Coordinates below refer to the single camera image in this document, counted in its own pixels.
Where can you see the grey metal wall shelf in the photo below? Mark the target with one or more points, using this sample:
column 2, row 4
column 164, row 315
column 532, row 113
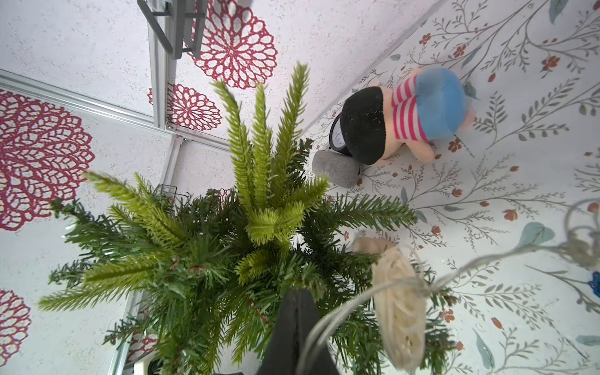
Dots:
column 178, row 25

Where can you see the black round alarm clock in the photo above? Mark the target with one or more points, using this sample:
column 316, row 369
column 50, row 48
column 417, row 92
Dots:
column 336, row 139

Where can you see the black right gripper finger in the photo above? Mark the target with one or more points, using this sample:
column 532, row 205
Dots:
column 297, row 317

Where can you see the grey fabric oblong case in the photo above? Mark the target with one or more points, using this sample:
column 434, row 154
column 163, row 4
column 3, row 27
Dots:
column 340, row 170

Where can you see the black wire wall basket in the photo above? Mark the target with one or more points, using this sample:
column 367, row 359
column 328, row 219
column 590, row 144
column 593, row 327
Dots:
column 170, row 191

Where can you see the string lights with ornaments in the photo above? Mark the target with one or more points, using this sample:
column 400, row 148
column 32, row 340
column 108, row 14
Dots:
column 401, row 295

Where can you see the small green christmas tree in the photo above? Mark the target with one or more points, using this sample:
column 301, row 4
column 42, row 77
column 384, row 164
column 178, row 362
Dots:
column 214, row 269

